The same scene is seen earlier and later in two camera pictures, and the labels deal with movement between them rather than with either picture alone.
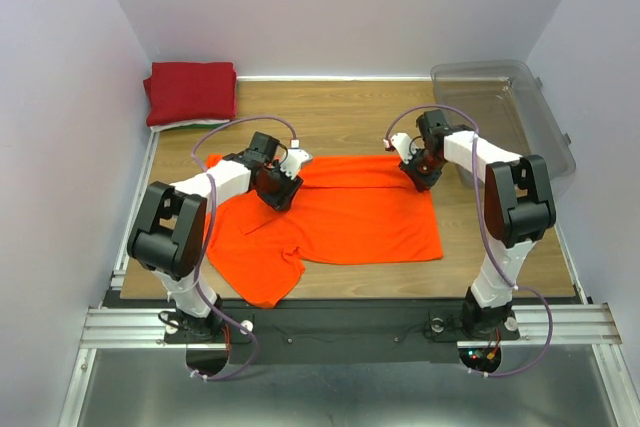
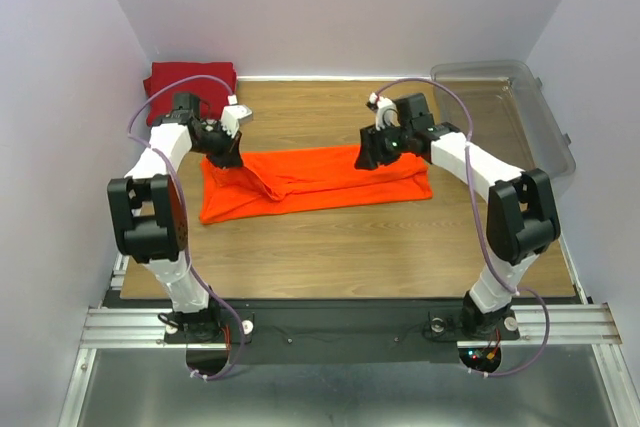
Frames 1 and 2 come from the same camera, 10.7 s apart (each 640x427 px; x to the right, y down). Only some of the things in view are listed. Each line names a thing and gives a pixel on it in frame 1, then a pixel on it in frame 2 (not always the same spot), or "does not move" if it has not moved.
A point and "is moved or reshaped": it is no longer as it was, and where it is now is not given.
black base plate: x=342 y=332 does not move
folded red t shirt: x=180 y=91 does not move
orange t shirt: x=349 y=209 is moved or reshaped
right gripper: x=421 y=182 -> x=371 y=151
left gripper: x=282 y=200 -> x=231 y=155
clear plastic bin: x=504 y=102 does not move
